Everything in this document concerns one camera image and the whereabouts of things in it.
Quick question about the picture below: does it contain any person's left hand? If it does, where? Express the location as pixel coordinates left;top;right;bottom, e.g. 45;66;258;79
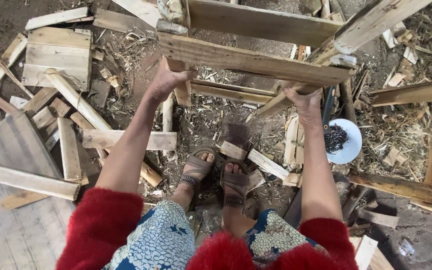
146;57;198;104

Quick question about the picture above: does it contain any person's right hand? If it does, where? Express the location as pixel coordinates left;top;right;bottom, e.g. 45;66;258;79
283;85;324;128

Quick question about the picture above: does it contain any rough wooden stool frame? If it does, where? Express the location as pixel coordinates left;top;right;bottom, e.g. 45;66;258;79
156;0;432;119

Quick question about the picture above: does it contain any bundle of short wood slats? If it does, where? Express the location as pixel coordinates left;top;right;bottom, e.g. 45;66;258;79
283;114;305;168

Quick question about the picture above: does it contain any pile of dark nails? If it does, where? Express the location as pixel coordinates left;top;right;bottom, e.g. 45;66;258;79
324;124;349;154

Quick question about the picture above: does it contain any white bowl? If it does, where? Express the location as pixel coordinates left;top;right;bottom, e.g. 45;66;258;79
325;118;363;165

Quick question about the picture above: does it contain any short flat wooden plank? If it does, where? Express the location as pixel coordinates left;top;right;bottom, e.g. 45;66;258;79
82;129;178;151

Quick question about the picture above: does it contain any split white wood piece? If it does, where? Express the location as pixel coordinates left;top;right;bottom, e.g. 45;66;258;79
246;148;290;181

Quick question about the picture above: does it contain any weathered brown wooden plank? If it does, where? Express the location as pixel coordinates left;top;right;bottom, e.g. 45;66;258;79
92;8;159;40

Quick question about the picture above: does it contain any small wooden block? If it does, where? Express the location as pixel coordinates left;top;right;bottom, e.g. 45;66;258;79
219;140;248;161

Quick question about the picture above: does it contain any long pale wooden stick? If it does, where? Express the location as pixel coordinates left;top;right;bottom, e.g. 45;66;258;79
44;68;112;131

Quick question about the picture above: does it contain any brown left sandal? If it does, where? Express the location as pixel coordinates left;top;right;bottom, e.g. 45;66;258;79
178;146;217;196

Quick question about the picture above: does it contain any brown sandal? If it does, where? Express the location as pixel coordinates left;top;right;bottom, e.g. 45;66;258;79
220;158;250;209
178;146;217;196

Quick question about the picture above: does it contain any heap of wood shavings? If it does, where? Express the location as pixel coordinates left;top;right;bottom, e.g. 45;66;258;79
351;7;432;181

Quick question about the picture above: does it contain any brown right sandal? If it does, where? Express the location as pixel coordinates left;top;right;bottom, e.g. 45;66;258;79
220;158;250;209

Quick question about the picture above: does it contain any pale nailed board panel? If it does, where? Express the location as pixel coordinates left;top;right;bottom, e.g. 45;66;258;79
21;27;93;91

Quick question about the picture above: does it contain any narrow pale wooden plank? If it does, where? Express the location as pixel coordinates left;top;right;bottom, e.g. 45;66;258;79
57;117;83;181

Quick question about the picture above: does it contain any thin white wooden slat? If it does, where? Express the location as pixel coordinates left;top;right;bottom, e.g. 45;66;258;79
25;6;94;31

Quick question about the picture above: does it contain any red fuzzy sweater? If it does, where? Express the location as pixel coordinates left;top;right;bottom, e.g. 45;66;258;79
55;187;360;270

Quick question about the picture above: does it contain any pale wooden offcut board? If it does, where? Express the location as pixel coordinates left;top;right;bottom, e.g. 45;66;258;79
350;235;395;270

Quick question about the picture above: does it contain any blue patterned skirt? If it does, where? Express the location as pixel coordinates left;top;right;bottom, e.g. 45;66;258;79
103;200;323;270

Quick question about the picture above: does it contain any long grey wooden beam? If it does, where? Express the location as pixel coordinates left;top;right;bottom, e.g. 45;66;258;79
0;159;81;202

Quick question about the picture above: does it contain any crumpled clear plastic wrapper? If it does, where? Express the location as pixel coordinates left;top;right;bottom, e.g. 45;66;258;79
399;239;416;258

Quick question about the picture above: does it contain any large grey wooden board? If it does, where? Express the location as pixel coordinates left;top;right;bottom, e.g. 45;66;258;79
0;112;77;270

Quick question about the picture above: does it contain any black-handled hammer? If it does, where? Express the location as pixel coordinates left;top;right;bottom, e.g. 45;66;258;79
321;85;337;133

